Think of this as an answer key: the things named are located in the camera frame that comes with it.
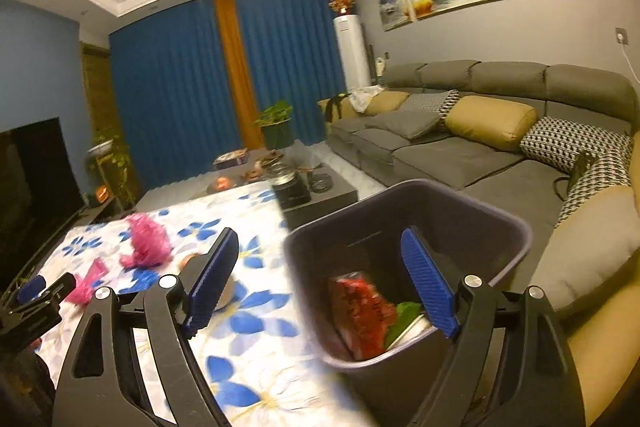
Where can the dark coffee table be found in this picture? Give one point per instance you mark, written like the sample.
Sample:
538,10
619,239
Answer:
330,202

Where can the black glass jar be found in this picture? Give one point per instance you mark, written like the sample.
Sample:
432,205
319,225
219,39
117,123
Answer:
292,189

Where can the large yellow pillow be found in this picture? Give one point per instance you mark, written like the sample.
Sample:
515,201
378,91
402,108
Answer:
490,122

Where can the red plastic wrapper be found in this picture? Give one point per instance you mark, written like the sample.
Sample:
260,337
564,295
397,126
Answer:
360,312

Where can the white standing air conditioner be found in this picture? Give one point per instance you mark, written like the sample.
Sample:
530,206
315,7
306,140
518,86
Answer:
354,52

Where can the small yellow pillow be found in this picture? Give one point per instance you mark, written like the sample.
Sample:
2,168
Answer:
385,103

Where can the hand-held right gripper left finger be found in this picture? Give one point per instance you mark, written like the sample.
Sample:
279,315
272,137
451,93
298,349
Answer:
210,282

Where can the green foam net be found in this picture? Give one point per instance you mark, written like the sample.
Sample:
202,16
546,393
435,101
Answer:
407,312

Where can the wall socket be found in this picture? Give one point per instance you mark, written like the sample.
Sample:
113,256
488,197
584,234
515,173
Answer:
623,35

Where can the black white patterned pillow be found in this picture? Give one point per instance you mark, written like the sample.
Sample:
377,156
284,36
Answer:
605,182
440,103
570,142

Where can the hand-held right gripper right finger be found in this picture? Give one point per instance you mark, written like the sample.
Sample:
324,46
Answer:
430,282

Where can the grey plastic bin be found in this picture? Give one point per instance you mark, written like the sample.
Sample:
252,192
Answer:
350,217

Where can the blue curtain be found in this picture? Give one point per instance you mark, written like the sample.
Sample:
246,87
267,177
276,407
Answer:
170,97
295,57

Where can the grey cushion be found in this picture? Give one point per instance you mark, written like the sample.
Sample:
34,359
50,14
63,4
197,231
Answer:
405,124

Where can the white cloth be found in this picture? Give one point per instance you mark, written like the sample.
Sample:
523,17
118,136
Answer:
367,97

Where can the small glowing heater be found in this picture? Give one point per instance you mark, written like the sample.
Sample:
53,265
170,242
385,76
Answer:
101,196

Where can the small pink plastic bag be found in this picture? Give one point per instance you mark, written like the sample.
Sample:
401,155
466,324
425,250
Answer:
87,282

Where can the flat printed box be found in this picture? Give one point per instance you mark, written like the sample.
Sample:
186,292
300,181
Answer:
231,158

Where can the black television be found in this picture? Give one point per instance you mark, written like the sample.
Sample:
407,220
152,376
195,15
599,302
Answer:
35,182

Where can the floral printed cloth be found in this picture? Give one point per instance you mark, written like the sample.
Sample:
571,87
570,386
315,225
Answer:
260,307

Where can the potted plant on green stand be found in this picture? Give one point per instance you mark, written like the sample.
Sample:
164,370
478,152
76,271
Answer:
275,114

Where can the black garment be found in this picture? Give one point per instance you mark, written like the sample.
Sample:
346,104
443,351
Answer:
335,107

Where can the grey sofa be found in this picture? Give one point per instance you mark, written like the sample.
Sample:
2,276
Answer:
450,162

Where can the red gold flower decoration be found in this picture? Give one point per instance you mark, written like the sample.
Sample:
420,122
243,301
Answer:
342,1

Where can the wooden door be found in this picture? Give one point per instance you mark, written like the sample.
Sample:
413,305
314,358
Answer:
100,92

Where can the orange curtain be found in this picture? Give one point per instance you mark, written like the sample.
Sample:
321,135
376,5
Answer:
235,67

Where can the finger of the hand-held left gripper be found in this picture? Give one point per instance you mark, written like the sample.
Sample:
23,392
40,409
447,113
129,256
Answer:
30,289
55,294

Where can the trailing plant on stand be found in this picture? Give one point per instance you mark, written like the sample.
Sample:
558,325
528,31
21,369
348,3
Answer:
112,157

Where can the large pink plastic bag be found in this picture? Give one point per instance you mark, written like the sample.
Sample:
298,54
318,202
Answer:
147,239

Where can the black ashtray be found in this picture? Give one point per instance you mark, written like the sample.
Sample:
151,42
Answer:
320,183

